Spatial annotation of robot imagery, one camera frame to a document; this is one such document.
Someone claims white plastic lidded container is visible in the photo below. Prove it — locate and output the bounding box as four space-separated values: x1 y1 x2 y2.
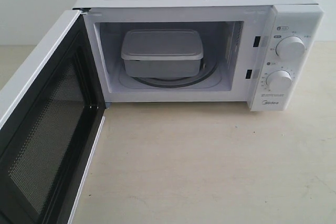
121 29 204 79

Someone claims white microwave door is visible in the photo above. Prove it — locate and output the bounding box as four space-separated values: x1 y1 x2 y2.
1 10 106 223

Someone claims glass microwave turntable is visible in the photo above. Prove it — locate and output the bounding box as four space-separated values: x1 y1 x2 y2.
133 59 218 89

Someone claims white microwave oven body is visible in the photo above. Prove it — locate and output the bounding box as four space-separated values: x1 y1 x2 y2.
74 0 323 111

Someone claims lower white control knob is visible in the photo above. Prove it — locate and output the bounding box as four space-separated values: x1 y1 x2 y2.
266 70 292 92

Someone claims white control knob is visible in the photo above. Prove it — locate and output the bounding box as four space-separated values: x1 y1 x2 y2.
276 36 306 61
266 70 292 92

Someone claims upper white control knob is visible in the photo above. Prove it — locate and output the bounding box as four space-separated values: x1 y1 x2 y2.
276 36 306 61

